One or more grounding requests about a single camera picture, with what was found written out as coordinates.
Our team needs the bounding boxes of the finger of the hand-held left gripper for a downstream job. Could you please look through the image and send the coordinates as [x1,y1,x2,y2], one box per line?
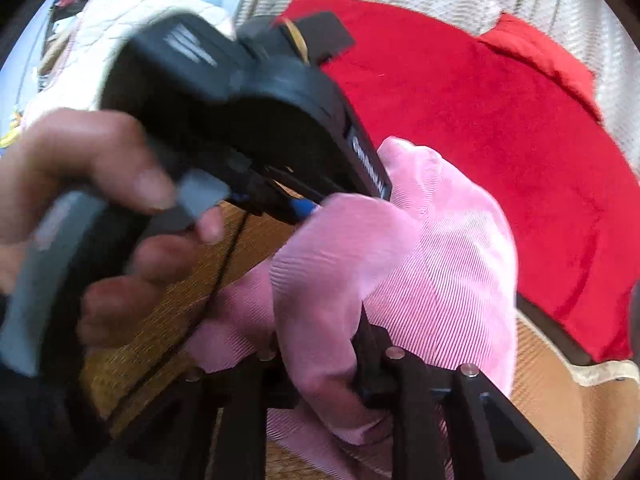
[227,159,323,227]

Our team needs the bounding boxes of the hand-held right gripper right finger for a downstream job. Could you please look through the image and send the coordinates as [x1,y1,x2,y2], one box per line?
[351,305,578,480]

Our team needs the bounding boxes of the white quilted pillow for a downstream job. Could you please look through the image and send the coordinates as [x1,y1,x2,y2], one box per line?
[22,0,237,126]

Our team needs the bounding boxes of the person's left hand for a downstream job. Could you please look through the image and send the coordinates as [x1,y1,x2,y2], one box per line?
[0,107,227,350]

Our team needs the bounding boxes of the pink corduroy jacket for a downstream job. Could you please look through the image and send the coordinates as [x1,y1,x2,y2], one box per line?
[187,135,521,480]

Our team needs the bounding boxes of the woven bamboo mat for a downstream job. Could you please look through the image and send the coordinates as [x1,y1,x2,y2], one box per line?
[80,199,640,480]

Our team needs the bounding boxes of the red blanket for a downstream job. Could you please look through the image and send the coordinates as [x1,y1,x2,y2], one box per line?
[275,0,640,363]

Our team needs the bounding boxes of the black cable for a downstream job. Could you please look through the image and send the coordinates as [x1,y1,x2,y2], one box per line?
[122,212,249,398]

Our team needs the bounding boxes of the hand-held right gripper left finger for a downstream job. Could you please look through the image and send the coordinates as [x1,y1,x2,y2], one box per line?
[80,352,302,480]

